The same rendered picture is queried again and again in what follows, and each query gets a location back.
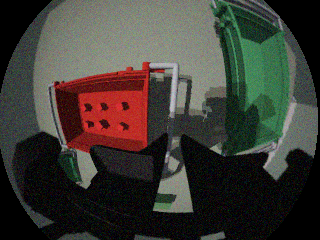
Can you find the green rectangular block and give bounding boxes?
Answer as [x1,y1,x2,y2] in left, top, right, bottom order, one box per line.
[153,193,172,209]

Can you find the red plastic tray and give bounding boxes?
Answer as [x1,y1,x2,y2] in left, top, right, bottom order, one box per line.
[53,61,165,153]

